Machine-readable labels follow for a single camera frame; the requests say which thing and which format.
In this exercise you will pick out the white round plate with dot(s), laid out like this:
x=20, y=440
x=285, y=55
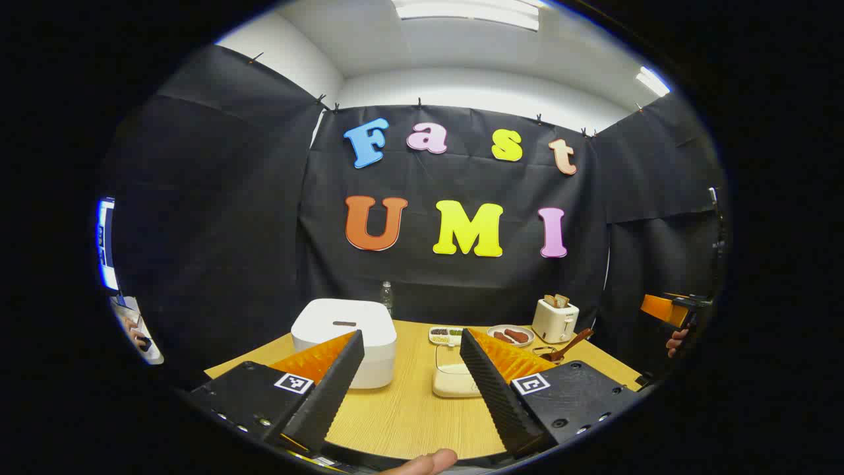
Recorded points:
x=521, y=344

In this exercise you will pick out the white divided bean tray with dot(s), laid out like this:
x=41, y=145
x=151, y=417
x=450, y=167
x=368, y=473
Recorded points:
x=445, y=336

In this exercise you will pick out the brown meat piece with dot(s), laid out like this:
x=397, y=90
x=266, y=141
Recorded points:
x=517, y=335
x=502, y=337

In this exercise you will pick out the black backdrop cloth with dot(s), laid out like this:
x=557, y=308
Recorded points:
x=231, y=231

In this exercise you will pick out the white side desk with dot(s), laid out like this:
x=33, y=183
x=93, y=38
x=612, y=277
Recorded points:
x=153, y=353

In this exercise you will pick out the computer monitor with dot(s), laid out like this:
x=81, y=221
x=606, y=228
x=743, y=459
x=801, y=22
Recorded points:
x=105, y=244

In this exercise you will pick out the clear plastic water bottle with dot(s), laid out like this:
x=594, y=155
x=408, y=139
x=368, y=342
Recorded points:
x=387, y=300

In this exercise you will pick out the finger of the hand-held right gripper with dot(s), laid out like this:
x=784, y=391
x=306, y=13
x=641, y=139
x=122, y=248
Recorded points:
x=659, y=308

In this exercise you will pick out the white rice cooker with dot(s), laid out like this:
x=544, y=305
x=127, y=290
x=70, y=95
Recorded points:
x=343, y=313

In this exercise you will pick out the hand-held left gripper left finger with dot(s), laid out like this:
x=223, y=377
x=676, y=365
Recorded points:
x=330, y=396

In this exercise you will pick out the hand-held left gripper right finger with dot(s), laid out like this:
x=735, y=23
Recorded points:
x=491, y=396

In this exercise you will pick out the small ceiling light panel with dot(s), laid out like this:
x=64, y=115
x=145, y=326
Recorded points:
x=653, y=81

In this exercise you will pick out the white toaster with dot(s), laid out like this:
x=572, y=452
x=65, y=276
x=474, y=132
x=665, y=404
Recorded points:
x=554, y=323

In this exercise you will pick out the brown wooden spoon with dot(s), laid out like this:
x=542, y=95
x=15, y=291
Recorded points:
x=573, y=343

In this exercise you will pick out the large ceiling light panel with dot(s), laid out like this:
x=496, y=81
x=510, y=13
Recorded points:
x=468, y=12

